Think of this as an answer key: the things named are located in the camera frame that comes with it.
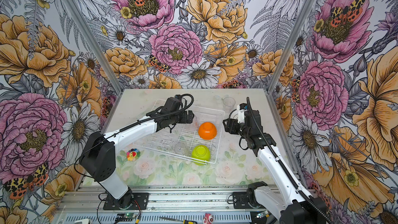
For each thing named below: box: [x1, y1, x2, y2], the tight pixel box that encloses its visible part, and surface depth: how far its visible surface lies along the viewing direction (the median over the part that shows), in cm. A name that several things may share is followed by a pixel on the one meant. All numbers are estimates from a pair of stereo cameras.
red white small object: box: [202, 212, 215, 224], surface depth 67 cm
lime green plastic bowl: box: [191, 144, 211, 166], surface depth 84 cm
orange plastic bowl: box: [197, 121, 218, 140], surface depth 95 cm
